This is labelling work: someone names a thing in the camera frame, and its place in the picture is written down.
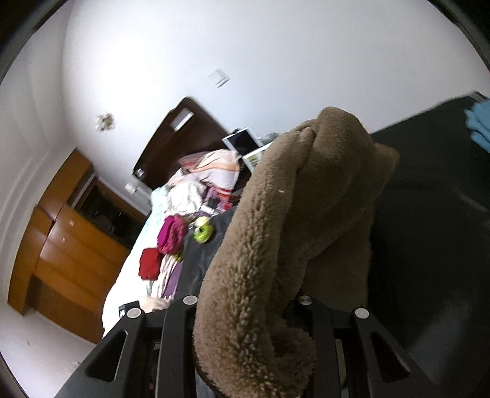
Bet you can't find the brown wooden wardrobe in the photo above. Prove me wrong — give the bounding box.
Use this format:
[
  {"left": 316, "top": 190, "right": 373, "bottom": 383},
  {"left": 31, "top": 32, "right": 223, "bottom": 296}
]
[{"left": 7, "top": 150, "right": 145, "bottom": 343}]

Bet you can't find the dark wooden headboard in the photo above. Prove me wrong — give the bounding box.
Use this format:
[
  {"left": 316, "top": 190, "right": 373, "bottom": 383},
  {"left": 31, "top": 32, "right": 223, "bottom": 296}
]
[{"left": 132, "top": 97, "right": 228, "bottom": 190}]

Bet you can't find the photo collage frame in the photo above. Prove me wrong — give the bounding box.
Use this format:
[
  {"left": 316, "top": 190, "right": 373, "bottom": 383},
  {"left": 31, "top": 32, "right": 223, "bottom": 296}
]
[{"left": 242, "top": 143, "right": 272, "bottom": 173}]

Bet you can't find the white wall switch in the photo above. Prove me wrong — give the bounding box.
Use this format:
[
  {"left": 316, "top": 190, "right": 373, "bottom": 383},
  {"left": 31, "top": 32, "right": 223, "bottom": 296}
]
[{"left": 209, "top": 69, "right": 229, "bottom": 88}]

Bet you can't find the red folded garment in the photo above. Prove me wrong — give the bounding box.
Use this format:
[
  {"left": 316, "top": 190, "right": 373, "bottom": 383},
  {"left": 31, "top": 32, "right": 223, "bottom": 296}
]
[{"left": 138, "top": 247, "right": 163, "bottom": 281}]

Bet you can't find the pink striped pillow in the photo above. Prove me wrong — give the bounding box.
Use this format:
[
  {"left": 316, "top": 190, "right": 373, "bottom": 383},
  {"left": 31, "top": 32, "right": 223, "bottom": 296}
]
[{"left": 179, "top": 149, "right": 240, "bottom": 193}]

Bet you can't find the brown fleece garment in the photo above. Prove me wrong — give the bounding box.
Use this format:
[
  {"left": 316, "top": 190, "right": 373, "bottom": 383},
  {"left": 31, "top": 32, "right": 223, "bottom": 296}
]
[{"left": 194, "top": 107, "right": 399, "bottom": 397}]

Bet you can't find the purple floral bed sheet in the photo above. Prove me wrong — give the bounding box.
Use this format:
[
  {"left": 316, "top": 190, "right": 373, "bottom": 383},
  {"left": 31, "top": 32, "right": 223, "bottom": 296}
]
[{"left": 147, "top": 190, "right": 246, "bottom": 303}]

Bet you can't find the black plastic sheet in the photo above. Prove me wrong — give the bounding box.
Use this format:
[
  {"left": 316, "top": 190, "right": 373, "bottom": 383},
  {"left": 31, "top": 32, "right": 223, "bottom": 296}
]
[{"left": 179, "top": 97, "right": 489, "bottom": 397}]

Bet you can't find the magenta folded clothes stack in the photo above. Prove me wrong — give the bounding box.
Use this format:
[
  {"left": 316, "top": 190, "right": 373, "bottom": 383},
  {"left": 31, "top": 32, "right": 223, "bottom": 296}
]
[{"left": 157, "top": 215, "right": 188, "bottom": 255}]

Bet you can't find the white tablet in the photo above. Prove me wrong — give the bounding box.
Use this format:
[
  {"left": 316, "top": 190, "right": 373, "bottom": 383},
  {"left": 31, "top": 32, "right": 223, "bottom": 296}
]
[{"left": 222, "top": 128, "right": 263, "bottom": 156}]

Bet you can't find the blue folded garment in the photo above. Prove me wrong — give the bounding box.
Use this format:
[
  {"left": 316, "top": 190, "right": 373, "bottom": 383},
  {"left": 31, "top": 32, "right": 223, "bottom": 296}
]
[{"left": 464, "top": 99, "right": 490, "bottom": 152}]

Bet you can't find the white crumpled garment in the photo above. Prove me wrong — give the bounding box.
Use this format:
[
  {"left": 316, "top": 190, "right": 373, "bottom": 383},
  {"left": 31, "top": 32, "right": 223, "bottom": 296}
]
[{"left": 150, "top": 178, "right": 207, "bottom": 215}]

